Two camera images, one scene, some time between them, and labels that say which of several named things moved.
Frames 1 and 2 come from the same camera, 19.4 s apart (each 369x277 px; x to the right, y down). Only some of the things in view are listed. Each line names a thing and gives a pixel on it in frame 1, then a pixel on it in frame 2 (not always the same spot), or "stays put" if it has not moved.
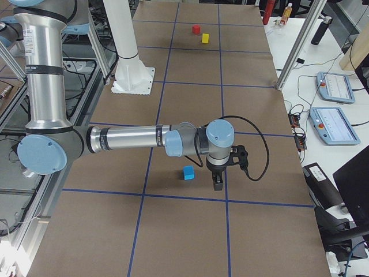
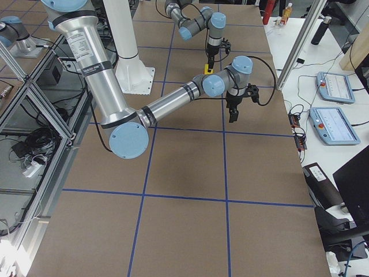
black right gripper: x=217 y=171 -> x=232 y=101
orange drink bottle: x=286 y=14 stays put
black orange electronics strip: x=300 y=136 stays put
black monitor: x=352 y=180 stays put
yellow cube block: x=205 y=37 -> x=206 y=70
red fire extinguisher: x=270 y=6 stays put
